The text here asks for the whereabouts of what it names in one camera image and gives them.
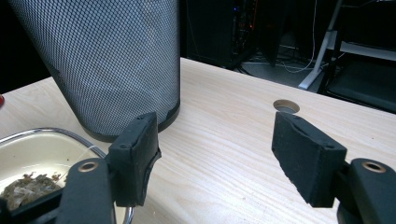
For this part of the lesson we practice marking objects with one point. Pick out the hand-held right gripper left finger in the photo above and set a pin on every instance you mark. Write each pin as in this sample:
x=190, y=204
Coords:
x=134, y=161

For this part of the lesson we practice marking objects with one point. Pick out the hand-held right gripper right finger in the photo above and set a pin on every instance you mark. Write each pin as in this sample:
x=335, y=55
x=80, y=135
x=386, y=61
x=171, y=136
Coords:
x=308, y=161

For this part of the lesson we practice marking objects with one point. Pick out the white container with perforated strainer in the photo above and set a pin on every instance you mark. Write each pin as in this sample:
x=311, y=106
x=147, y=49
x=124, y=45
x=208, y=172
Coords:
x=37, y=152

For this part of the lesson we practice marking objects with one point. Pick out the grey metal mesh trash bin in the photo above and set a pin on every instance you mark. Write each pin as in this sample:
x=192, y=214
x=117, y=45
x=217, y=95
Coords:
x=109, y=62

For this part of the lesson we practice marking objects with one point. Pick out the used tea bag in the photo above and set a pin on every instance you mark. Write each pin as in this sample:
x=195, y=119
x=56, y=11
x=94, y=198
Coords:
x=28, y=188

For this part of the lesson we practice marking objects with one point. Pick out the dark upright panel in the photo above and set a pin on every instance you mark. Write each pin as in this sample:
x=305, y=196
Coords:
x=277, y=31

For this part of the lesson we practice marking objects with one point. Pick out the red chip can yellow lid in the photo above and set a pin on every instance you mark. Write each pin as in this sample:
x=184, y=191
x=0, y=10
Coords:
x=1, y=101

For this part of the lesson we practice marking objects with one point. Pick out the black equipment cabinet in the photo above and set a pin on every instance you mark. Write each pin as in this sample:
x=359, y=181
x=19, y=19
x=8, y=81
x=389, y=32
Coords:
x=218, y=31

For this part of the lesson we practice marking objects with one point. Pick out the white metal desk frame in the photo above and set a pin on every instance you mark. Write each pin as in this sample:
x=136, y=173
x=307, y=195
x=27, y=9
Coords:
x=317, y=65

